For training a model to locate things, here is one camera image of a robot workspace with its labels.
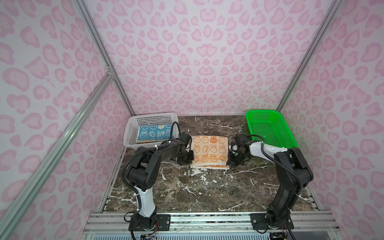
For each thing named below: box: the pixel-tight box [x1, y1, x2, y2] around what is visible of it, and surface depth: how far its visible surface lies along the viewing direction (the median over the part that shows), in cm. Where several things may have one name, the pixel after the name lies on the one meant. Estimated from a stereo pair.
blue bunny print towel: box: [137, 124, 175, 141], surface depth 108 cm
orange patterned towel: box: [190, 135, 230, 170], surface depth 100 cm
